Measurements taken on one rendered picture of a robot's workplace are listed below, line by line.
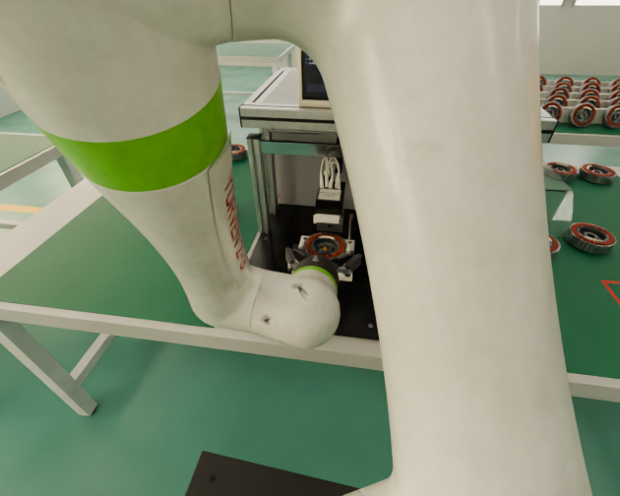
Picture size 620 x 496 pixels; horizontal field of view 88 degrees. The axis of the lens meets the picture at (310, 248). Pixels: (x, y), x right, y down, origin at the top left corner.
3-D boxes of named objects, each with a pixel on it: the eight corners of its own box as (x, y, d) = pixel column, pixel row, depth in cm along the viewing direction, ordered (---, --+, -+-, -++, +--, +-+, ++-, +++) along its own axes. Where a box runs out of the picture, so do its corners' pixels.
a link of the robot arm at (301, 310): (329, 372, 46) (346, 305, 42) (245, 351, 47) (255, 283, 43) (335, 323, 59) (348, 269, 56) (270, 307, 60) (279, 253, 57)
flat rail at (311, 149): (524, 168, 72) (529, 155, 70) (255, 153, 79) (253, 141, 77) (522, 165, 73) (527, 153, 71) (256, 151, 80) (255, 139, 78)
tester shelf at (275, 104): (549, 143, 68) (560, 121, 65) (240, 127, 76) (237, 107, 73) (490, 89, 101) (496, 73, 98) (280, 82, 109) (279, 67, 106)
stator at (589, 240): (563, 226, 98) (569, 217, 96) (607, 238, 94) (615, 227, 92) (563, 247, 91) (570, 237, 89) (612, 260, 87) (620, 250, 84)
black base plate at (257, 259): (528, 359, 65) (533, 352, 63) (225, 322, 72) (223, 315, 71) (473, 223, 100) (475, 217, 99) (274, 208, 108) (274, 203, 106)
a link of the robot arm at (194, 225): (196, 209, 21) (250, 104, 27) (36, 172, 22) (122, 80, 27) (253, 344, 52) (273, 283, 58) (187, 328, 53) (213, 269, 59)
